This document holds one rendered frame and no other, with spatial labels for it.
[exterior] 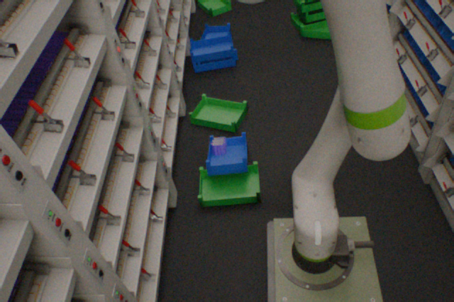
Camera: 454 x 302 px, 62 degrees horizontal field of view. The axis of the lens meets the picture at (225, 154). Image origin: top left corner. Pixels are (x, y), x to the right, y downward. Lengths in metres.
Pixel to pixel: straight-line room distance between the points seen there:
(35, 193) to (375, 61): 0.68
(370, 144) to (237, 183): 1.20
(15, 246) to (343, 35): 0.68
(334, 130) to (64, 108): 0.70
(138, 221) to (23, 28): 0.80
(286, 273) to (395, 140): 0.65
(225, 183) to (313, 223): 0.92
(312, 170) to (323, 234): 0.19
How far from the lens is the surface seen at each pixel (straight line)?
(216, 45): 2.86
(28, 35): 0.94
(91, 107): 1.29
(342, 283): 1.30
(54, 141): 0.95
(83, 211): 1.05
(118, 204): 1.28
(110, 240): 1.21
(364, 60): 0.68
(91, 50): 1.24
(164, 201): 1.76
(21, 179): 0.80
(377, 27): 0.66
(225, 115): 2.32
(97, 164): 1.14
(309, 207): 1.13
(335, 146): 1.07
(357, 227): 1.40
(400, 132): 0.82
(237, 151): 2.05
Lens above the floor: 1.50
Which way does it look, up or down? 46 degrees down
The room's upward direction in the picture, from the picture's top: 12 degrees counter-clockwise
